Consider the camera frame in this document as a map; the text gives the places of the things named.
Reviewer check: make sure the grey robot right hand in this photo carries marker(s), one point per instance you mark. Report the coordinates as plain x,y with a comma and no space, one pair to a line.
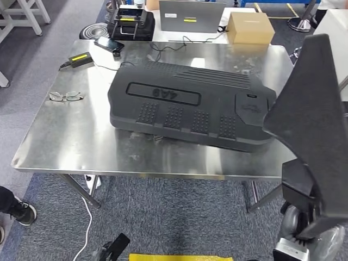
326,245

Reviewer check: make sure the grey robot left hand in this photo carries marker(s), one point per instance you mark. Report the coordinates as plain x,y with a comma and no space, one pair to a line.
111,248

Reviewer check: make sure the black plastic perforated panel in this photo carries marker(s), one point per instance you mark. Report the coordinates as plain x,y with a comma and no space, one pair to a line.
312,119

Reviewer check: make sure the stainless steel workbench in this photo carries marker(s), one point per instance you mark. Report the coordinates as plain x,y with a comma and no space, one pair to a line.
68,137

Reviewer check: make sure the person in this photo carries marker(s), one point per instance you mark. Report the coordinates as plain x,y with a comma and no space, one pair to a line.
23,212
331,3

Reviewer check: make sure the black engine cover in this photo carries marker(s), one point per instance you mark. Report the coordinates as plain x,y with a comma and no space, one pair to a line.
190,119

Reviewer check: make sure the black power adapter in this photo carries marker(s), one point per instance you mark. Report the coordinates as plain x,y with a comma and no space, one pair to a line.
80,59

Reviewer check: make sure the chrome ringed base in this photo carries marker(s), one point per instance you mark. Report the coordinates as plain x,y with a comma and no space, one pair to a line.
296,54

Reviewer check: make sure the black flat phone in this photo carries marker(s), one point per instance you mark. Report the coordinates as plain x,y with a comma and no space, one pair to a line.
109,44

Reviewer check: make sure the white panel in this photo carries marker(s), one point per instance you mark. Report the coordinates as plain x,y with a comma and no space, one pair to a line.
337,36

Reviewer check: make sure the black bag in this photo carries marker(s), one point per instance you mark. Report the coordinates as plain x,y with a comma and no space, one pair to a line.
130,32

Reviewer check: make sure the cardboard box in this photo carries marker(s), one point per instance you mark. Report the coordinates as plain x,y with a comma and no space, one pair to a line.
250,30
152,4

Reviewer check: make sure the white round cup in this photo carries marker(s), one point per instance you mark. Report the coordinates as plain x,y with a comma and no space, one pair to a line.
139,3

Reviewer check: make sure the blue metal beam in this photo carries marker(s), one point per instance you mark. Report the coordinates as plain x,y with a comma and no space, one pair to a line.
272,3

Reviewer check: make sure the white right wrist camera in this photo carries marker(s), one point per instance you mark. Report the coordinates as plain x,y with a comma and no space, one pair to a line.
291,250

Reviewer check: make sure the black thin-frame eyeglasses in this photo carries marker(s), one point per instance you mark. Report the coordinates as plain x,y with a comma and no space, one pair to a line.
72,96

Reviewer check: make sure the steel frame table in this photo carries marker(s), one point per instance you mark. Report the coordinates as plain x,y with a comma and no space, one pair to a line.
343,83

